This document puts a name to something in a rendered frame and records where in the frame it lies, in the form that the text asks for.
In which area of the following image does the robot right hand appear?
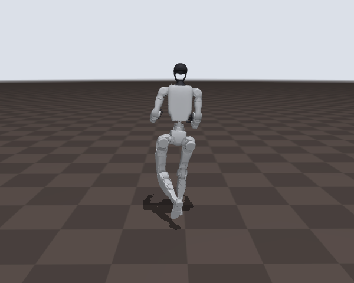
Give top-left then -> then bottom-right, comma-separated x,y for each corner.
187,113 -> 193,123

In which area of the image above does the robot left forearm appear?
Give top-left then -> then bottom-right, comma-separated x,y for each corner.
150,109 -> 158,123

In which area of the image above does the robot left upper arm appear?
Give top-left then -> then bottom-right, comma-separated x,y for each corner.
152,87 -> 169,118

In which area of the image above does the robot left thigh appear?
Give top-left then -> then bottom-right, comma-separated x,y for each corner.
155,134 -> 171,179

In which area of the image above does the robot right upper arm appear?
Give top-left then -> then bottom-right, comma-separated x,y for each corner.
192,88 -> 202,120

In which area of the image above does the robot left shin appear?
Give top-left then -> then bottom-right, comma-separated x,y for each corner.
157,172 -> 178,204

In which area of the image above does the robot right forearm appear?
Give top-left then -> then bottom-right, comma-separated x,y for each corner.
191,114 -> 202,129

